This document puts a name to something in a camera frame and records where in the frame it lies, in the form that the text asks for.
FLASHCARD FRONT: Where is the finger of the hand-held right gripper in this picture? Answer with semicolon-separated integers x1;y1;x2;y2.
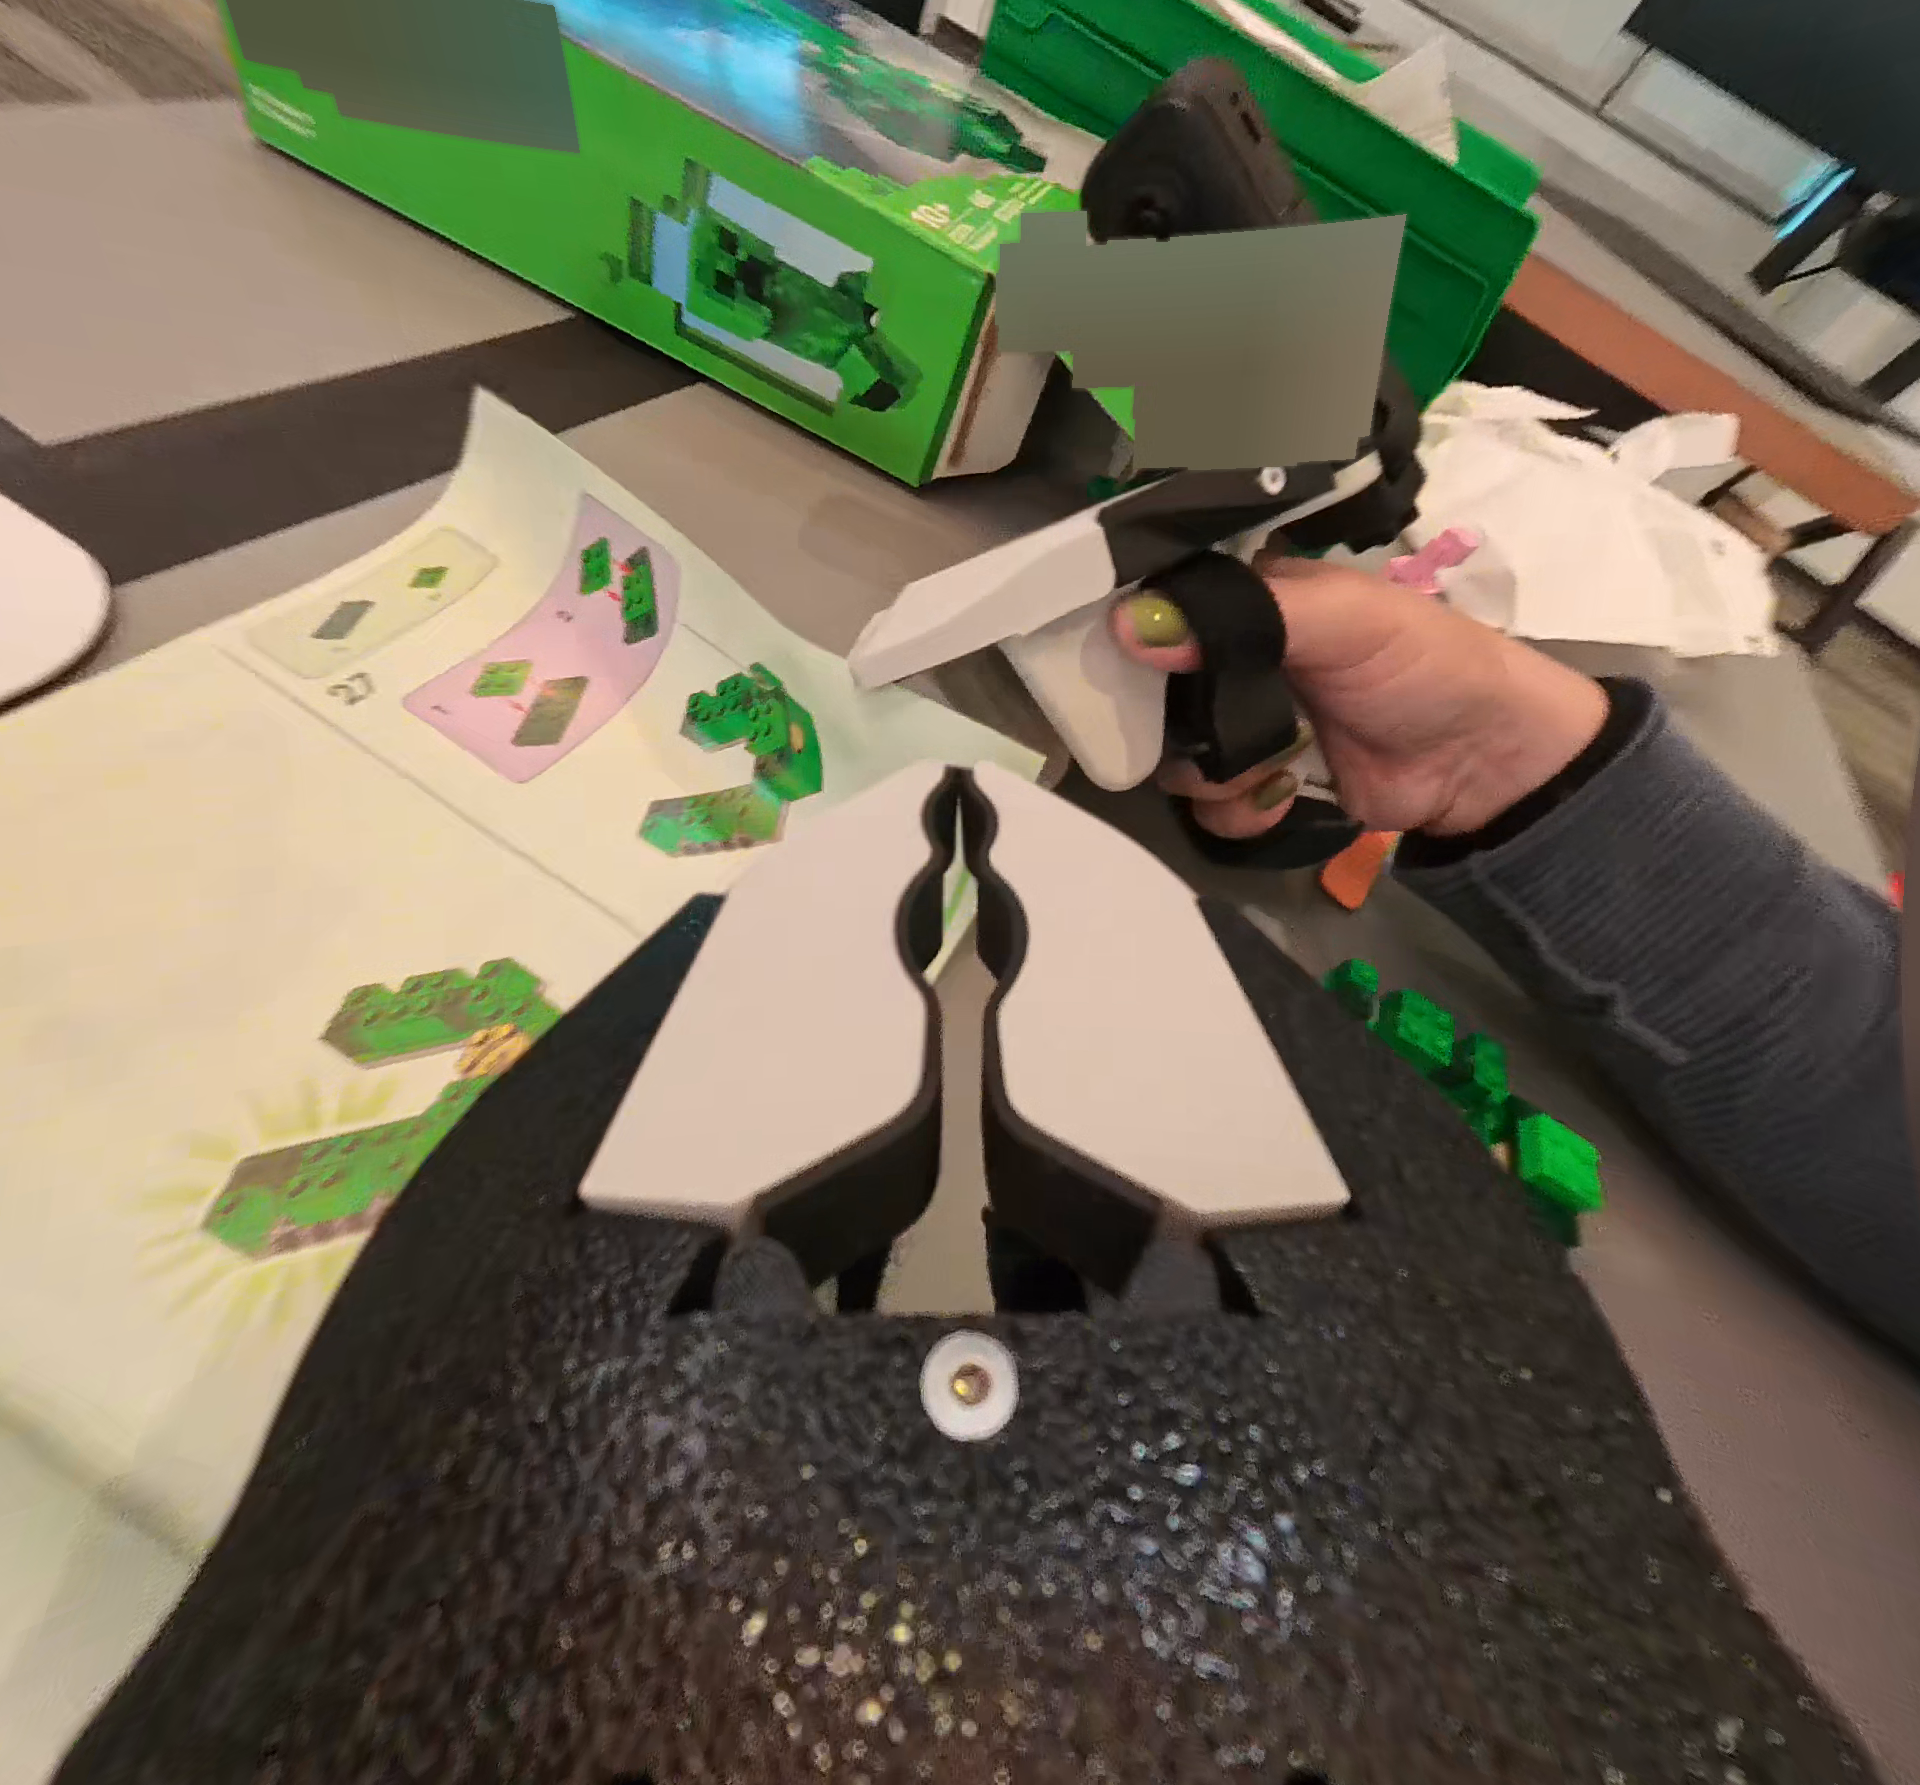
846;499;1122;693

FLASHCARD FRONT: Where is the crumpled white paper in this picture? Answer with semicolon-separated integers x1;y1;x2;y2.
1051;0;1463;158

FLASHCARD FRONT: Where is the green toy brick box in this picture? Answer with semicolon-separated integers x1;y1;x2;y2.
217;0;1090;489

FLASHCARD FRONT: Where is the pink brick piece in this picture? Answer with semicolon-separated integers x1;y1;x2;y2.
1387;529;1486;603

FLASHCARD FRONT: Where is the person's right hand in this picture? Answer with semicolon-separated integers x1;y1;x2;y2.
1113;556;1613;840

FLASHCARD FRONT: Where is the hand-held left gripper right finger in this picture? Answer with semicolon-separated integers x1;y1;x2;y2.
968;764;1355;1296

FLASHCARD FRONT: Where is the torn white paper bag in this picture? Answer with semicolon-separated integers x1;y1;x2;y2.
1409;383;1781;655

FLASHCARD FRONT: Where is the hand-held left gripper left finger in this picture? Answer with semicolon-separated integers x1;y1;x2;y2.
577;767;963;1289

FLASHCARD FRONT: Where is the person's right forearm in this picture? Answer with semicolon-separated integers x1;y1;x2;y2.
1395;683;1920;1350

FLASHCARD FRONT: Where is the green brick assembly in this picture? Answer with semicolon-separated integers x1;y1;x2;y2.
1323;956;1607;1245

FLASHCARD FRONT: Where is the brown wooden bench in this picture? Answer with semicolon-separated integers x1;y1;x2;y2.
1500;252;1920;535

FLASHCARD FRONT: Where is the green plastic crate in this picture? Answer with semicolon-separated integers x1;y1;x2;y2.
983;0;1544;406

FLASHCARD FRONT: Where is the brick instruction booklet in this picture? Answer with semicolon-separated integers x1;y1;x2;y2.
0;391;1052;1532

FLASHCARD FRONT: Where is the grey desk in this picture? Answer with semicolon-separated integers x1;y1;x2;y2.
0;96;1920;1785

